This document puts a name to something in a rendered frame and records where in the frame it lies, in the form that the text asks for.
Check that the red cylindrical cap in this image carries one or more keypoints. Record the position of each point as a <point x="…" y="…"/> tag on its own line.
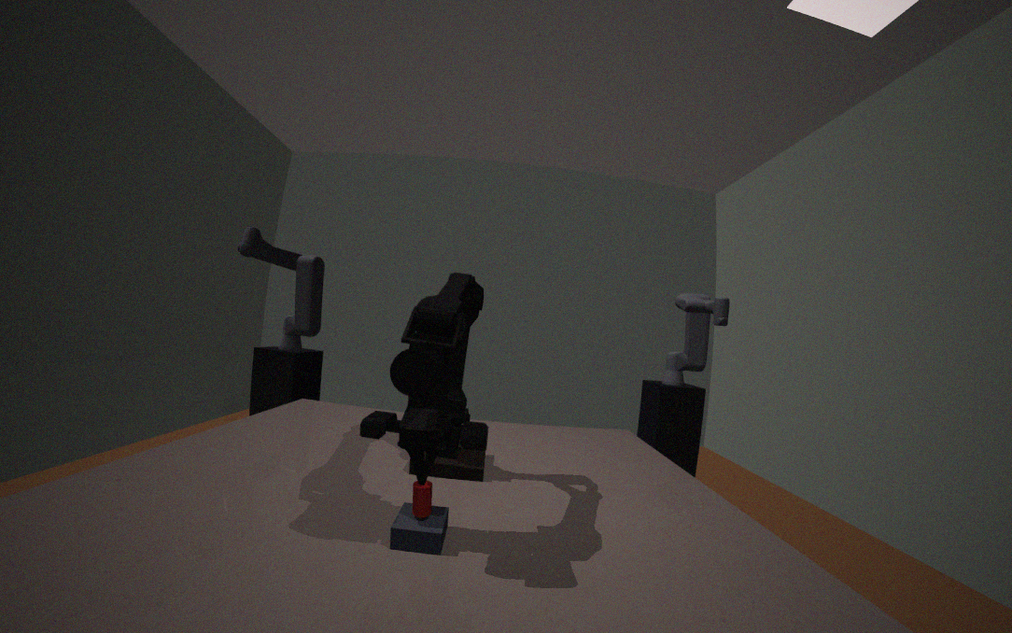
<point x="422" y="499"/>

